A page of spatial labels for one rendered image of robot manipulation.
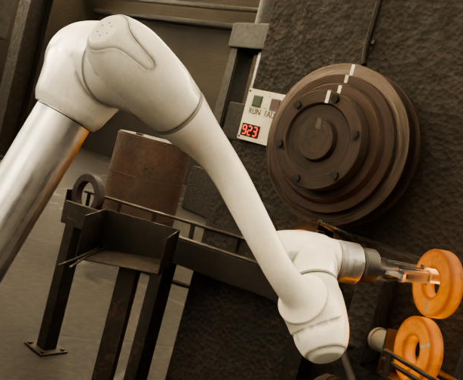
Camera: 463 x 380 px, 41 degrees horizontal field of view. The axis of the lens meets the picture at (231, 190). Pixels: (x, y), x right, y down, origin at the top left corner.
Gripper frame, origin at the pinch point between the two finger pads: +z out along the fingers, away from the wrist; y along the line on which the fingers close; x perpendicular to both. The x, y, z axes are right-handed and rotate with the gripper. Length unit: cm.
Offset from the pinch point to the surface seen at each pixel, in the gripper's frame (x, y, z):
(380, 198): 12.6, -31.2, -1.5
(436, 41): 59, -43, 11
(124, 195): -42, -334, -40
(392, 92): 41, -35, -3
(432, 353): -15.1, 7.8, -2.4
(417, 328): -12.3, 0.6, -2.5
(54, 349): -83, -138, -75
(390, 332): -16.6, -7.7, -3.6
